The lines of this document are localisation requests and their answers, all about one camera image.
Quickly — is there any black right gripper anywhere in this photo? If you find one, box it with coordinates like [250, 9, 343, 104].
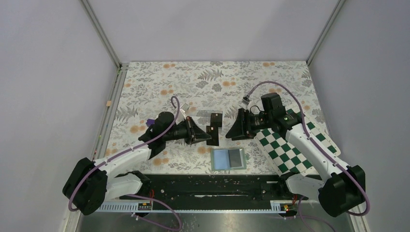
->
[225, 107, 273, 141]

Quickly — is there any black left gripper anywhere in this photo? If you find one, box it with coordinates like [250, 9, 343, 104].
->
[164, 116, 212, 145]

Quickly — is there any green card holder wallet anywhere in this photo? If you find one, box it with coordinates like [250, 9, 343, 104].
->
[211, 148, 247, 171]

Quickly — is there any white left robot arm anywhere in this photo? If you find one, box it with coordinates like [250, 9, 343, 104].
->
[62, 112, 212, 215]

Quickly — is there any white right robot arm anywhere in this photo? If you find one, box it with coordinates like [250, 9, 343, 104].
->
[225, 93, 369, 217]

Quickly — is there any dark credit card stack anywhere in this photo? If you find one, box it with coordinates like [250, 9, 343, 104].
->
[210, 113, 223, 128]

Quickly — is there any purple white green block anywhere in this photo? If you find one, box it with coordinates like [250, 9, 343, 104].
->
[146, 119, 155, 127]

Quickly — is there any green white checkerboard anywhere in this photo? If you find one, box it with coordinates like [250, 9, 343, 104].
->
[254, 115, 341, 175]

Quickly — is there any floral patterned table mat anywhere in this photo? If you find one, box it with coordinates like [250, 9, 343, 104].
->
[104, 61, 327, 174]

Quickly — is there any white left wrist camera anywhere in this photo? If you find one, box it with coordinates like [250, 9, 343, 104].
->
[178, 103, 190, 120]

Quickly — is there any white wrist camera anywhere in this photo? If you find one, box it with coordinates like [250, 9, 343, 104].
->
[242, 95, 251, 106]
[178, 103, 190, 120]

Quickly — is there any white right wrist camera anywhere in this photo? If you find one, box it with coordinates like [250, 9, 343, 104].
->
[242, 95, 251, 106]

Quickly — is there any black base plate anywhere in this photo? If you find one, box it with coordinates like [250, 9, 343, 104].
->
[87, 171, 316, 210]

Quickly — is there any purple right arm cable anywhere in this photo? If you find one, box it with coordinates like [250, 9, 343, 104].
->
[247, 80, 371, 232]

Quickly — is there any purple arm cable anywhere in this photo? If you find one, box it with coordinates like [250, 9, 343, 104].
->
[247, 80, 371, 232]
[68, 96, 183, 232]

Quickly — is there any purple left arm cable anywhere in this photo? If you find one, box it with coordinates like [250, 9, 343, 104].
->
[68, 96, 183, 232]

